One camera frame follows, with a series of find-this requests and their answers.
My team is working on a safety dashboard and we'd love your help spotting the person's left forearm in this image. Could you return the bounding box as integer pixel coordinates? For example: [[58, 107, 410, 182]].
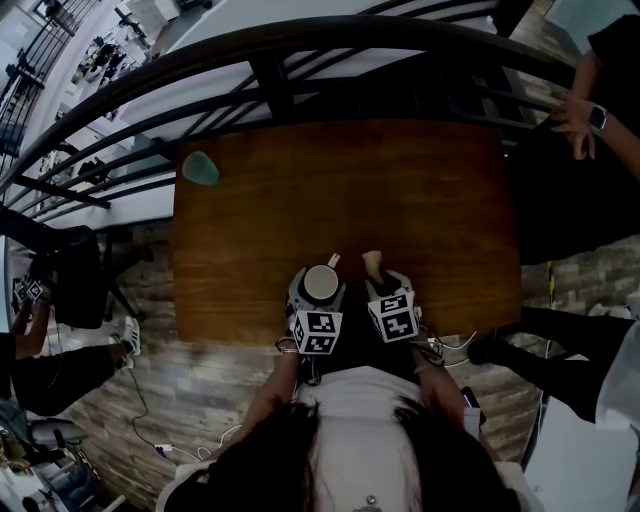
[[234, 344, 302, 454]]

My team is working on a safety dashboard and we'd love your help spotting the white cup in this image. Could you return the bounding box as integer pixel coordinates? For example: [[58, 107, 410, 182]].
[[303, 252, 343, 305]]

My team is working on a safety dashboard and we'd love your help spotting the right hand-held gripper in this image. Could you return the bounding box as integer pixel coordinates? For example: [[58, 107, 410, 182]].
[[364, 272, 422, 345]]

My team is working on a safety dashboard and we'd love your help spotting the black floor cable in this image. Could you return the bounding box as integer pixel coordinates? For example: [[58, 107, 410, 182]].
[[127, 367, 166, 451]]

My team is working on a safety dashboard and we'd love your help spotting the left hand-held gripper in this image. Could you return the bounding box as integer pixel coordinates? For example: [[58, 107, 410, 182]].
[[286, 266, 348, 357]]

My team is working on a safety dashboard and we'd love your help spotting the black metal railing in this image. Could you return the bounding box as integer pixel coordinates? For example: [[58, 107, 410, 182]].
[[0, 13, 591, 221]]

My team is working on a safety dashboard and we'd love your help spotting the person's right forearm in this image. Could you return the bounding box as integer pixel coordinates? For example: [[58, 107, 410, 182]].
[[410, 344, 469, 434]]

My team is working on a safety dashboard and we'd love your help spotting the white plastic bag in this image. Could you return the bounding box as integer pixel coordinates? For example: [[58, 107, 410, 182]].
[[597, 319, 640, 432]]

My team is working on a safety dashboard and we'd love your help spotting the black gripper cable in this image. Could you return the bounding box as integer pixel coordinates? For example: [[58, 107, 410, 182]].
[[298, 352, 322, 387]]

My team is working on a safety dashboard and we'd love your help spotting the beige scrubbing sponge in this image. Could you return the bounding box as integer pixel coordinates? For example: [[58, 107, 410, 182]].
[[361, 250, 385, 282]]

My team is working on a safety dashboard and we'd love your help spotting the black office chair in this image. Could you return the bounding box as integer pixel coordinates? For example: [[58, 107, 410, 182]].
[[48, 224, 154, 331]]

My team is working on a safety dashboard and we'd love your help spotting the person's white shirt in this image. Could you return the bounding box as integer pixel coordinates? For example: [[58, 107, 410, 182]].
[[164, 366, 532, 512]]

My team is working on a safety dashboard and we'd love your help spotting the green plastic tumbler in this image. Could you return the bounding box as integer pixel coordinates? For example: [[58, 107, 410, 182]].
[[181, 151, 220, 188]]

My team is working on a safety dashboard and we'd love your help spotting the white cable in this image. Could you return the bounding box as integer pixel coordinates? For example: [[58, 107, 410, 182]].
[[195, 423, 244, 462], [422, 328, 480, 367]]

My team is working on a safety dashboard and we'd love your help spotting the dark phone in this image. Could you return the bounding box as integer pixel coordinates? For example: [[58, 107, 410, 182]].
[[460, 385, 487, 416]]

